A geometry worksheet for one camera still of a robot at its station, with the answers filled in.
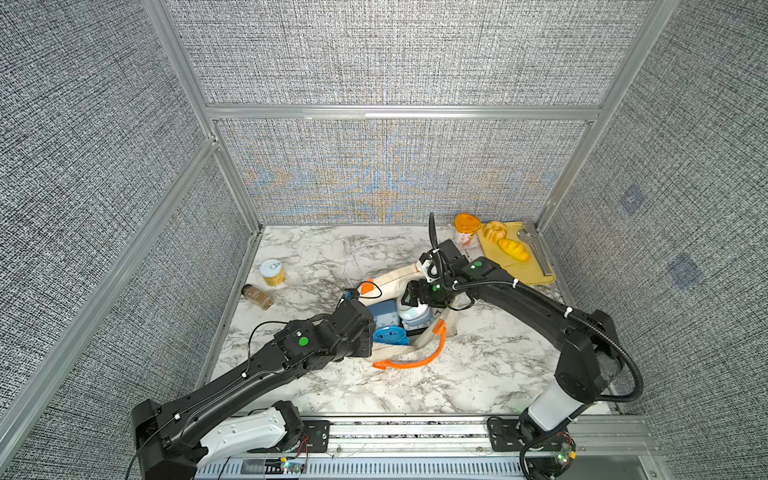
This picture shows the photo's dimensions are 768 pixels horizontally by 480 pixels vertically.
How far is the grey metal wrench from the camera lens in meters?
1.08

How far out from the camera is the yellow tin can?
1.02 metres

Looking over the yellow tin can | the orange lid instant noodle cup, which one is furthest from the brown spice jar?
the orange lid instant noodle cup

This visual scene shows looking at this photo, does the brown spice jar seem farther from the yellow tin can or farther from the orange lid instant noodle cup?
the orange lid instant noodle cup

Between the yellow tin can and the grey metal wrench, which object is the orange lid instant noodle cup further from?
the yellow tin can
